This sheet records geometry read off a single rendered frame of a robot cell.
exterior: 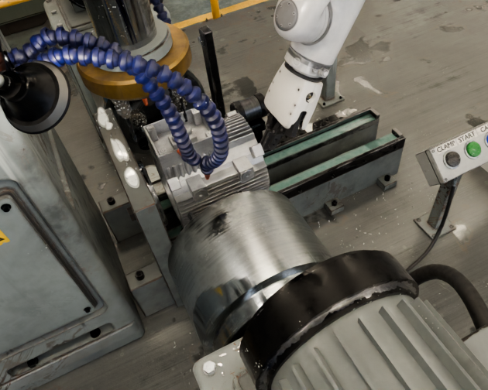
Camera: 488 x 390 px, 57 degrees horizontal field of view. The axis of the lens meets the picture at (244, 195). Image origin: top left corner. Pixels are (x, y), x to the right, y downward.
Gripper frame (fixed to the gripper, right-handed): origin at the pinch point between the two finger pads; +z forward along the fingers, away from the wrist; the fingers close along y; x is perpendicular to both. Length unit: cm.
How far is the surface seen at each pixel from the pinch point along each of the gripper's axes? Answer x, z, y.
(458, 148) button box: -26.7, -13.6, -19.7
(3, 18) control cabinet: 10, 114, 324
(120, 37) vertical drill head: 33.4, -14.3, 1.8
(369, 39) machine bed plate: -74, -9, 56
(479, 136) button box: -31.3, -16.5, -19.5
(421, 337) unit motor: 24, -16, -52
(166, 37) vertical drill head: 26.1, -15.3, 2.7
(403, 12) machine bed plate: -92, -20, 64
